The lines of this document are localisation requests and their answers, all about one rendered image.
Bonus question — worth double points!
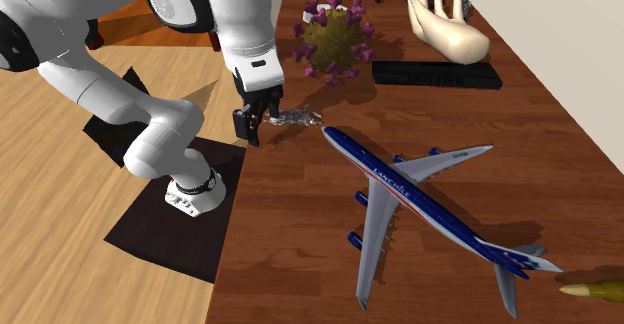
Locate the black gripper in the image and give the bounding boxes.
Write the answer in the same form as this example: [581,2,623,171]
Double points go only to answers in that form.
[232,68,285,148]

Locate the brown wooden table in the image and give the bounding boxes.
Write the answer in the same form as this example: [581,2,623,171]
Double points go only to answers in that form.
[204,0,624,324]

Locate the orange wooden furniture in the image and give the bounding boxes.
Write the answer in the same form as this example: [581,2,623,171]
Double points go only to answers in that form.
[84,0,223,53]

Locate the blue and grey toy airplane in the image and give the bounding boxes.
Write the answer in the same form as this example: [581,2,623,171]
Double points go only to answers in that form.
[321,125,565,321]

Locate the olive virus model purple spikes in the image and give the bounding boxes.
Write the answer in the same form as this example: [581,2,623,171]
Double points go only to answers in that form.
[290,0,377,88]

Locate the silver crumpled foil object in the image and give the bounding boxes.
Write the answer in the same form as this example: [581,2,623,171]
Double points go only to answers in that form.
[262,104,324,129]

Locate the olive brass bullet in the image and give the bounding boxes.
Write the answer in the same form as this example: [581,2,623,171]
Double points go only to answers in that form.
[558,278,624,305]

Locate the black flat box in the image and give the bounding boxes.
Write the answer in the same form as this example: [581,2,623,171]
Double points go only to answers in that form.
[371,60,504,91]

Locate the white cup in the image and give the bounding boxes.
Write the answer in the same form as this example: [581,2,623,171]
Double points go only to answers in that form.
[302,3,349,25]

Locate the beige hand model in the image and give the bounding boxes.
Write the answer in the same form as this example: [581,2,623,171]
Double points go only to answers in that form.
[406,0,492,66]

